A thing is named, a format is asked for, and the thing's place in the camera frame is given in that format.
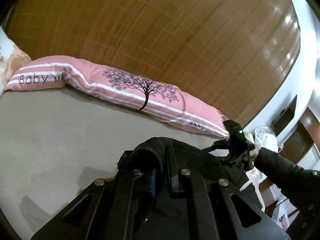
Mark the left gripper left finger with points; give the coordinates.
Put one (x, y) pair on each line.
(111, 209)

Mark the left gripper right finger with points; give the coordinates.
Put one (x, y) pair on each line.
(202, 206)

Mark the black pants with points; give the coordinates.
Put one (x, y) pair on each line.
(160, 154)

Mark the person's right hand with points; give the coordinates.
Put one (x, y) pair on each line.
(253, 154)

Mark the white dotted cloth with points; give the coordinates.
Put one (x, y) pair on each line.
(264, 138)

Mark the pink Baby-print pillow right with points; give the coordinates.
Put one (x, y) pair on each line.
(191, 114)

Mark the grey bed mat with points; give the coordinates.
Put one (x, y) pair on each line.
(55, 142)

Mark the wooden headboard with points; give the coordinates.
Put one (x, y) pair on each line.
(231, 54)

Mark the pink tree-print pillow left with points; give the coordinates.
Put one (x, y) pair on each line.
(103, 82)

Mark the white floral pillow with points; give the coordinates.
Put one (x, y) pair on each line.
(12, 59)

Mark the dark wall television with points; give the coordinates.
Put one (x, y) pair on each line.
(286, 115)

